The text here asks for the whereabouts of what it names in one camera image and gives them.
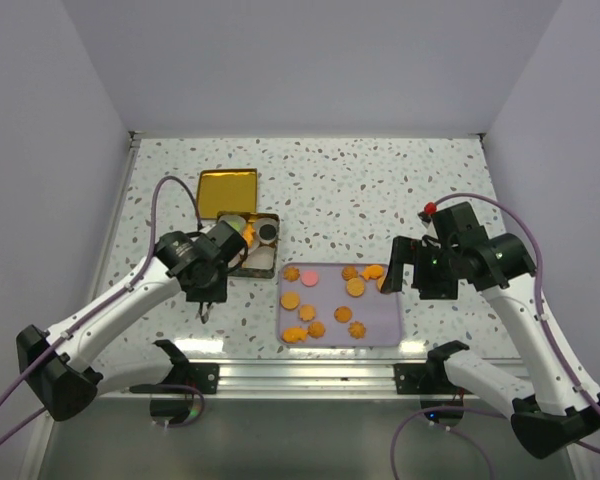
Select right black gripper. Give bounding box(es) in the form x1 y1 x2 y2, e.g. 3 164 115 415
381 234 460 301

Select metal tongs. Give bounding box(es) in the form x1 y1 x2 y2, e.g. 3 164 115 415
197 302 213 325

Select small orange fish cookie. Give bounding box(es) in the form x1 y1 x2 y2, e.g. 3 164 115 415
242 224 255 248

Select green round cookie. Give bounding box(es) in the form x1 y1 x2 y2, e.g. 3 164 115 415
230 220 244 231

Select gold cookie tin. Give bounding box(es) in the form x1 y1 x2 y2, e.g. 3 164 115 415
216 211 281 279

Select black round cookie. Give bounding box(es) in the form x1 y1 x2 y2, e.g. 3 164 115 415
258 224 277 243

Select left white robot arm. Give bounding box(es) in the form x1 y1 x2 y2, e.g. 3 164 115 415
16 221 248 421

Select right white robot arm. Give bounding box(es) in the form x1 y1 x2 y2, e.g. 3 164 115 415
381 194 600 459

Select orange fish cookie top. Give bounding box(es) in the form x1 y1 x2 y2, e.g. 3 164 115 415
359 264 385 281

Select round dotted cookie right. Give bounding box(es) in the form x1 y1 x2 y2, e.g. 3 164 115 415
376 275 386 292

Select round dotted cookie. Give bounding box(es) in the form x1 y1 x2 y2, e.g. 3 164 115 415
376 275 386 292
280 292 300 311
345 277 366 298

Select swirl cookie top centre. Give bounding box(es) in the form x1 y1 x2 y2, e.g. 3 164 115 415
341 265 359 282

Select swirl cookie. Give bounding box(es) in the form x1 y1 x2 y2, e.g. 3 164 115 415
307 321 326 339
341 265 359 282
283 266 301 282
348 321 367 340

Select round dotted cookie centre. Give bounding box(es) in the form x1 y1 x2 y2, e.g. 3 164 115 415
345 277 366 298

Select white paper cup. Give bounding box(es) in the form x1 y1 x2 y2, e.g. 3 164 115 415
243 246 275 270
253 217 279 247
219 215 247 233

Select swirl cookie top left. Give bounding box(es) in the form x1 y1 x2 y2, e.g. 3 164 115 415
283 266 301 282

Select round dotted cookie left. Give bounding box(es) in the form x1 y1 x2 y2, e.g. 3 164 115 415
280 292 300 311

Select round chip cookie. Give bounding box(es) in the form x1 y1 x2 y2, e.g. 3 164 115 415
334 306 353 323

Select gold tin lid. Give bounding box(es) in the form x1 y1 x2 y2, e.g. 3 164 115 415
197 169 258 220

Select swirl cookie bottom right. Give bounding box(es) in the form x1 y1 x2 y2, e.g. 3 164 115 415
348 321 367 340

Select lilac plastic tray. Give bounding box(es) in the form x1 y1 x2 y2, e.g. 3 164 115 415
276 262 403 348

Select orange fish cookie bottom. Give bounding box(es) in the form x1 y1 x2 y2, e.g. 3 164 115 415
282 327 308 344

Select flower cookie left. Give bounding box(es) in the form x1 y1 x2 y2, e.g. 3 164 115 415
298 304 317 322

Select swirl cookie bottom left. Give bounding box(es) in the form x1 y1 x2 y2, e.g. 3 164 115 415
307 321 326 339

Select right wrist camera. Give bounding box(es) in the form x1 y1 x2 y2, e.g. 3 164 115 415
418 202 439 239

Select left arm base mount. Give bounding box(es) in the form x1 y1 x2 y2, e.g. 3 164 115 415
154 340 220 394

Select aluminium rail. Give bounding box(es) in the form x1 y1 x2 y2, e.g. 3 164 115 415
94 354 453 399

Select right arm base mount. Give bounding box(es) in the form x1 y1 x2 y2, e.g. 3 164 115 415
393 340 469 395

